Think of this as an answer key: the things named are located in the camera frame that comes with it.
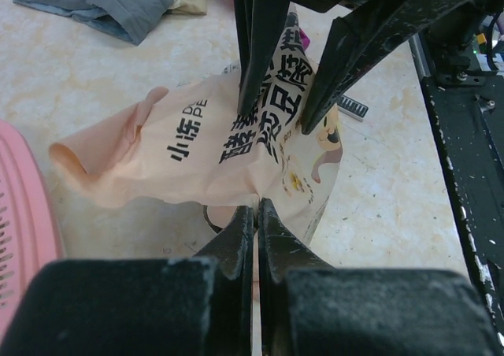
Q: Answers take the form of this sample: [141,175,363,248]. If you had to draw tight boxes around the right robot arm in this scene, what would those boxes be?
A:
[234,0,503,134]

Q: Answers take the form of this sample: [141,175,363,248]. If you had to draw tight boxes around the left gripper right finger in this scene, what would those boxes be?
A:
[258,198,334,355]

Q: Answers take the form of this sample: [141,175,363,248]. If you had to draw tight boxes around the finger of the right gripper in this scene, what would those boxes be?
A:
[234,0,290,115]
[301,0,471,134]

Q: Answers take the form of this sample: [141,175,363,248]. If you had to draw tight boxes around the beige cat litter bag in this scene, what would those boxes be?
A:
[49,7,343,244]

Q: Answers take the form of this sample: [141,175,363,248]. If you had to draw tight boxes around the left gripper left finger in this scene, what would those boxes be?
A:
[196,206,254,355]

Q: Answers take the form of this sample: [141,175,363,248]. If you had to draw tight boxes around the pink litter box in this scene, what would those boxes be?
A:
[1,121,63,331]

